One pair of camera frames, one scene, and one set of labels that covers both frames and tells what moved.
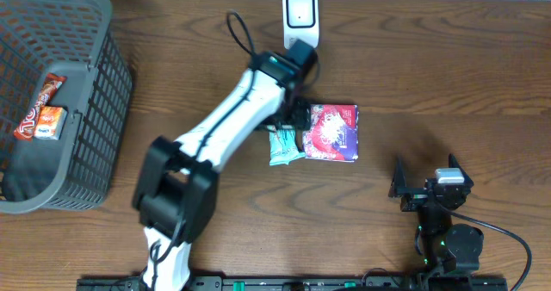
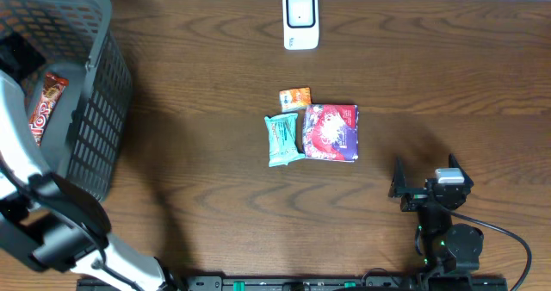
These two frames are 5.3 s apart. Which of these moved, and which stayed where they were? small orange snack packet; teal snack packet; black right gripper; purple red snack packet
Moved: small orange snack packet
Stayed: purple red snack packet; teal snack packet; black right gripper
